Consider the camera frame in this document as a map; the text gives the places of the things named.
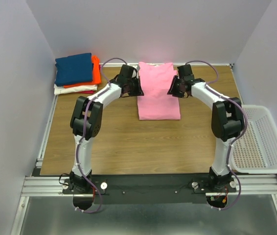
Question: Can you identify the pink t shirt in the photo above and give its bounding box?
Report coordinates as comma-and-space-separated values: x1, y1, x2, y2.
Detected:
138, 62, 181, 120

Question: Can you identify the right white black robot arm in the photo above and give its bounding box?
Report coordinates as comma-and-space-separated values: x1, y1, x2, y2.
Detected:
167, 64, 247, 192

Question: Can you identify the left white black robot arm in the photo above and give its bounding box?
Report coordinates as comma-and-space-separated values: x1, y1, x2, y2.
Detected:
68, 64, 144, 193

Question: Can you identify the folded orange t shirt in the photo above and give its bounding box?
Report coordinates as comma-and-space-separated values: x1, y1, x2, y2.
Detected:
64, 55, 101, 88

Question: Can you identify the folded red t shirt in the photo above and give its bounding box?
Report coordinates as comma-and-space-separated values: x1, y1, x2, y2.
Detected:
78, 91, 95, 94

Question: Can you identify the folded blue t shirt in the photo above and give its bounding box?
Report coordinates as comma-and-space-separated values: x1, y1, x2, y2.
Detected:
55, 53, 93, 87

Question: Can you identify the folded white t shirt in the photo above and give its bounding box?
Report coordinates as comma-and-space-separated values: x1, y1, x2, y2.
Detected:
54, 85, 97, 95

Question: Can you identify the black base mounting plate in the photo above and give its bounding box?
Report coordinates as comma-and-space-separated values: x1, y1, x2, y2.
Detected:
61, 173, 237, 208

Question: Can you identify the white plastic laundry basket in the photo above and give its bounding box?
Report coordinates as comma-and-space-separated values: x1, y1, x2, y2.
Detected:
231, 105, 277, 174

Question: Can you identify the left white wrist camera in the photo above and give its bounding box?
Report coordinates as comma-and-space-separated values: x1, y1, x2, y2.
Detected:
132, 65, 138, 77

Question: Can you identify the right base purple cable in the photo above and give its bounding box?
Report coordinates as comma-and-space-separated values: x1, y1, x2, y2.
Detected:
210, 171, 242, 212

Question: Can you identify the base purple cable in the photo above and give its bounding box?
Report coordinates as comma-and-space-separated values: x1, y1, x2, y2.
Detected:
210, 171, 242, 212
73, 171, 104, 214

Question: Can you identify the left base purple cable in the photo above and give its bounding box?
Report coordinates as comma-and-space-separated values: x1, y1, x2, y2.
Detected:
73, 171, 104, 214

